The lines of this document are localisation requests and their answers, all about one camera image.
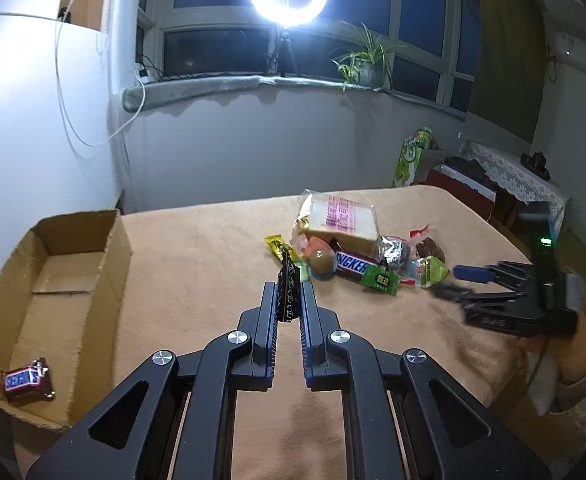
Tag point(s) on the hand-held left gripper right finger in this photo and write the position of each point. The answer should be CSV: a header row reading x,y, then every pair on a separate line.
x,y
305,325

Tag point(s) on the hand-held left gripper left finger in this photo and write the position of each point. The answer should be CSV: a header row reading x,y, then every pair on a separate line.
x,y
272,325

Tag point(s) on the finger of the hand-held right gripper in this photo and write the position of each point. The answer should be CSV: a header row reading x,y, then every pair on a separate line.
x,y
473,274
453,292

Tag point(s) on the black snack packet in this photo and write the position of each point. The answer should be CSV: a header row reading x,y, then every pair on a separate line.
x,y
289,290

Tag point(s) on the clear red-edged cake packet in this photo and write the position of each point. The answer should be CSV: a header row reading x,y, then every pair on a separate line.
x,y
395,252
429,246

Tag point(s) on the cardboard box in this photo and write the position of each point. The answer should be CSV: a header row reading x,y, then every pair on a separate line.
x,y
73,255

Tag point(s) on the person's right hand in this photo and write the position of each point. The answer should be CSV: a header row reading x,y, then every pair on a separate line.
x,y
578,355

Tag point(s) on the light green snack packet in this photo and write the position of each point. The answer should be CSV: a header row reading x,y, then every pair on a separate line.
x,y
429,271

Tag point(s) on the dark green snack packet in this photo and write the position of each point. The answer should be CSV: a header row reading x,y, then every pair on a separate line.
x,y
382,280

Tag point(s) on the yellow snack packet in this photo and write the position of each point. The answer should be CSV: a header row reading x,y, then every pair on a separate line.
x,y
277,246

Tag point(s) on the brown chocolate bar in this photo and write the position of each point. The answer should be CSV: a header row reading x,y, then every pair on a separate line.
x,y
355,264
25,379

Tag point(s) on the red box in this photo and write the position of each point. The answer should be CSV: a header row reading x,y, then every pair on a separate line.
x,y
460,187

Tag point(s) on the table with lace cloth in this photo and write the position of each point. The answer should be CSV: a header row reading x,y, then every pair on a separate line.
x,y
513,172

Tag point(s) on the sliced bread in clear bag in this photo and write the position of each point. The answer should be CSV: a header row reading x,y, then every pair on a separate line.
x,y
340,220

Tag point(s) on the dark figurine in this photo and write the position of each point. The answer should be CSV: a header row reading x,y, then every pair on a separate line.
x,y
535,165

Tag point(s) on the green printed carton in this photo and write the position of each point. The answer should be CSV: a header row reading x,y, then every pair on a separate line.
x,y
410,160

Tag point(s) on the green curtain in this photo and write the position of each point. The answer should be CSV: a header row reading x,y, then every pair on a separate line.
x,y
505,60

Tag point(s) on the potted spider plant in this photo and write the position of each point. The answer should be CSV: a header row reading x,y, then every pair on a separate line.
x,y
365,67

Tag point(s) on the white air conditioner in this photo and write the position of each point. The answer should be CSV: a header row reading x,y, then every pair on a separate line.
x,y
585,57

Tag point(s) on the grey windowsill cloth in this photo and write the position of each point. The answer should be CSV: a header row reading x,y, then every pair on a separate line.
x,y
198,90

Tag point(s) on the black tripod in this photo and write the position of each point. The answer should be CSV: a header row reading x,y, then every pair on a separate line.
x,y
284,52

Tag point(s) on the window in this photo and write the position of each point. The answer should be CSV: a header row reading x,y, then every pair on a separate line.
x,y
213,50

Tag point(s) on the white power strip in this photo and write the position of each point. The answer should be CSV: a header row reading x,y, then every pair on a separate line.
x,y
143,72

